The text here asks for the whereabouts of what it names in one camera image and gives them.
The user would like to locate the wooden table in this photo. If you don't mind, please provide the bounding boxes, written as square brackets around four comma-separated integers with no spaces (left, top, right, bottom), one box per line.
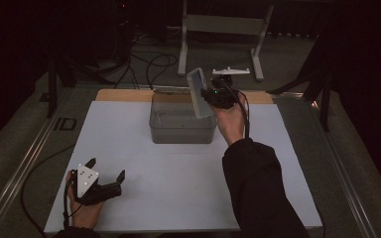
[94,88,275,105]

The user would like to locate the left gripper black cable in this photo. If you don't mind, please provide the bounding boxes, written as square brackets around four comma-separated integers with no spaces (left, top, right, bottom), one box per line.
[20,143,77,238]

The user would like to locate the aluminium floor rail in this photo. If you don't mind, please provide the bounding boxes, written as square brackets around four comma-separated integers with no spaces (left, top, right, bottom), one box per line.
[272,92,380,238]
[0,88,75,238]

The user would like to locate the white metal stand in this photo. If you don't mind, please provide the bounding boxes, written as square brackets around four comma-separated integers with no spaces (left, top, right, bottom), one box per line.
[177,0,276,82]

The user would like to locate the black tripod stand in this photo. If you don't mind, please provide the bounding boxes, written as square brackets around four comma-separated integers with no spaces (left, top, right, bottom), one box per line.
[267,33,333,133]

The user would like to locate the person's left hand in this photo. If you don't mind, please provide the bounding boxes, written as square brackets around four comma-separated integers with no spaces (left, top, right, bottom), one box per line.
[65,171,105,230]

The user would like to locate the white table cover sheet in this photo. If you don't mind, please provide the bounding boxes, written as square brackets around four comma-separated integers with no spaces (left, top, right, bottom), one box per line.
[44,100,322,234]

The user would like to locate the grey container lid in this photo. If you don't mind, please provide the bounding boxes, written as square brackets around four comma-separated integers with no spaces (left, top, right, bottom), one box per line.
[186,67,214,119]

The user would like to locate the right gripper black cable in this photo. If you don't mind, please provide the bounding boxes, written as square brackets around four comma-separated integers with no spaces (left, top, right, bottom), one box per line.
[224,82,251,140]

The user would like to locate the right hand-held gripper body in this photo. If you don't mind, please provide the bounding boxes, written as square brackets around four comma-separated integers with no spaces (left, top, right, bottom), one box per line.
[207,66,251,110]

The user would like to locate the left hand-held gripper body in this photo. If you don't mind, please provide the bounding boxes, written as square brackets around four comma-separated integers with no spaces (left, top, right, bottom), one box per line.
[68,165,123,206]

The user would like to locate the black post stand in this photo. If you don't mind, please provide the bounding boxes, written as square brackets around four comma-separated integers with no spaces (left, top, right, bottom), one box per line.
[44,56,80,119]

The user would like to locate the person's right hand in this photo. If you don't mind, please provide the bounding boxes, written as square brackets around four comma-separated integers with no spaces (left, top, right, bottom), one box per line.
[211,95,247,147]

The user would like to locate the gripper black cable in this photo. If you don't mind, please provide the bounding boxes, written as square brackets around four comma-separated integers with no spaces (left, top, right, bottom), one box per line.
[20,143,77,238]
[224,82,251,140]

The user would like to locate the black floor cables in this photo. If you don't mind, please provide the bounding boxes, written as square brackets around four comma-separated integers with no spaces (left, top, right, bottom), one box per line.
[112,31,180,91]

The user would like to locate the transparent grey plastic box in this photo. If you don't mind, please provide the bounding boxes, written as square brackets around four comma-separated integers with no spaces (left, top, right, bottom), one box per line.
[148,88,218,145]

